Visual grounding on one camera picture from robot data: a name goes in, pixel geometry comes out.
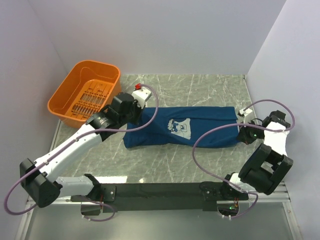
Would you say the blue Mickey Mouse t-shirt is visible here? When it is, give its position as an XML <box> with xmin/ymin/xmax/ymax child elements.
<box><xmin>123</xmin><ymin>106</ymin><xmax>239</xmax><ymax>149</ymax></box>

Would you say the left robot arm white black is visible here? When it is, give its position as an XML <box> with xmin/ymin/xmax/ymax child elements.
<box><xmin>19</xmin><ymin>87</ymin><xmax>152</xmax><ymax>208</ymax></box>

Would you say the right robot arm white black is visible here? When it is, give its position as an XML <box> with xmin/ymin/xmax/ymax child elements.
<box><xmin>219</xmin><ymin>109</ymin><xmax>293</xmax><ymax>200</ymax></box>

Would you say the orange plastic laundry basket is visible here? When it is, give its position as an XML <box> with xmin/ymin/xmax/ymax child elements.
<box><xmin>47</xmin><ymin>60</ymin><xmax>122</xmax><ymax>129</ymax></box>

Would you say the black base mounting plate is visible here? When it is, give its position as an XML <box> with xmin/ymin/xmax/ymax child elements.
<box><xmin>70</xmin><ymin>182</ymin><xmax>251</xmax><ymax>217</ymax></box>

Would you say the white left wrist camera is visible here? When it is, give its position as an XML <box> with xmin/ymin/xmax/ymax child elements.
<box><xmin>132</xmin><ymin>83</ymin><xmax>152</xmax><ymax>109</ymax></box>

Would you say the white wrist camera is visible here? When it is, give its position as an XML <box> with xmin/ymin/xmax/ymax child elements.
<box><xmin>132</xmin><ymin>83</ymin><xmax>152</xmax><ymax>109</ymax></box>
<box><xmin>238</xmin><ymin>108</ymin><xmax>255</xmax><ymax>124</ymax></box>

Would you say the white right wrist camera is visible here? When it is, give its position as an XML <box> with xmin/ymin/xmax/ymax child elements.
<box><xmin>238</xmin><ymin>108</ymin><xmax>255</xmax><ymax>124</ymax></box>

